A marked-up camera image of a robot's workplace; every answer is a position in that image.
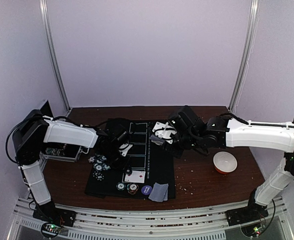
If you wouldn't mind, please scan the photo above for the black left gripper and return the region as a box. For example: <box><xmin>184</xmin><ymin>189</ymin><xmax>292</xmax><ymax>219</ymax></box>
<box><xmin>100</xmin><ymin>146</ymin><xmax>132</xmax><ymax>175</ymax></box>

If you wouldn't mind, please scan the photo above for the black hundred chip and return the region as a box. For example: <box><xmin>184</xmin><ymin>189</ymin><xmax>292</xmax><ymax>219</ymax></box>
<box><xmin>92</xmin><ymin>171</ymin><xmax>104</xmax><ymax>181</ymax></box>

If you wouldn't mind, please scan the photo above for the face up diamonds card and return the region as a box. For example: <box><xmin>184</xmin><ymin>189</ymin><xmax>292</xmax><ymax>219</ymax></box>
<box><xmin>124</xmin><ymin>170</ymin><xmax>146</xmax><ymax>184</ymax></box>

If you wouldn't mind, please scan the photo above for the mixed colour chip stack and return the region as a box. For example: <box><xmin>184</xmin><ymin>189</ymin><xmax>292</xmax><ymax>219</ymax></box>
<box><xmin>127</xmin><ymin>183</ymin><xmax>139</xmax><ymax>195</ymax></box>

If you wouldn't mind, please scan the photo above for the purple small blind button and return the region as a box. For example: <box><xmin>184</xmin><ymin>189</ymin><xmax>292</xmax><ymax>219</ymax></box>
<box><xmin>141</xmin><ymin>185</ymin><xmax>152</xmax><ymax>196</ymax></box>

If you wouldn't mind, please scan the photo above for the blue backed card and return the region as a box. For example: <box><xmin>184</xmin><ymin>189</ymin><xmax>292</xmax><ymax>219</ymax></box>
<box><xmin>153</xmin><ymin>183</ymin><xmax>169</xmax><ymax>202</ymax></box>
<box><xmin>148</xmin><ymin>186</ymin><xmax>165</xmax><ymax>203</ymax></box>

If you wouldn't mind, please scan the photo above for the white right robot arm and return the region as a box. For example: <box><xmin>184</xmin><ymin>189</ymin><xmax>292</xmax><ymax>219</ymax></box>
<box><xmin>152</xmin><ymin>105</ymin><xmax>294</xmax><ymax>226</ymax></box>

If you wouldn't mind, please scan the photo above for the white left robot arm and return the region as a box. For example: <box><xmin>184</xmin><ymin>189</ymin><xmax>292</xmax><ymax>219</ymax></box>
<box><xmin>7</xmin><ymin>109</ymin><xmax>132</xmax><ymax>225</ymax></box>

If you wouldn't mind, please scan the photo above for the orange white bowl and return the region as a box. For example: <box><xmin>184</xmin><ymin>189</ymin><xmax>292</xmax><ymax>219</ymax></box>
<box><xmin>213</xmin><ymin>151</ymin><xmax>238</xmax><ymax>174</ymax></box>

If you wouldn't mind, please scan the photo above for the black poker play mat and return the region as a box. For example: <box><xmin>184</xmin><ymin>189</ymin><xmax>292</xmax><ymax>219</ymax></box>
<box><xmin>84</xmin><ymin>120</ymin><xmax>175</xmax><ymax>199</ymax></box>

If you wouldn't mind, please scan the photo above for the aluminium poker chip case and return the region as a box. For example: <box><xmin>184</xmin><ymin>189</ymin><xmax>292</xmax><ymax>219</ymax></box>
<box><xmin>39</xmin><ymin>137</ymin><xmax>84</xmax><ymax>163</ymax></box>

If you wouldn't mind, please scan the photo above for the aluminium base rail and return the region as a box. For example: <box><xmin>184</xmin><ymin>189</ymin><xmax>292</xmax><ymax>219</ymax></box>
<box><xmin>5</xmin><ymin>197</ymin><xmax>294</xmax><ymax>240</ymax></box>

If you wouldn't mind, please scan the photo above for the aluminium frame post right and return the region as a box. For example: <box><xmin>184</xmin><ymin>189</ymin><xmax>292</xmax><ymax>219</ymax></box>
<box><xmin>229</xmin><ymin>0</ymin><xmax>260</xmax><ymax>113</ymax></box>

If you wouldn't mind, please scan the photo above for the aluminium frame post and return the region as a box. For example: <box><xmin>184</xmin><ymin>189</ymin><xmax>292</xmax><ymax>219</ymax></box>
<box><xmin>229</xmin><ymin>0</ymin><xmax>260</xmax><ymax>113</ymax></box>
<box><xmin>39</xmin><ymin>0</ymin><xmax>71</xmax><ymax>112</ymax></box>

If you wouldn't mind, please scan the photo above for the aluminium frame post left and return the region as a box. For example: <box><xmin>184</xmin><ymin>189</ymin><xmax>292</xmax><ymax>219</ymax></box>
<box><xmin>39</xmin><ymin>0</ymin><xmax>71</xmax><ymax>112</ymax></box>

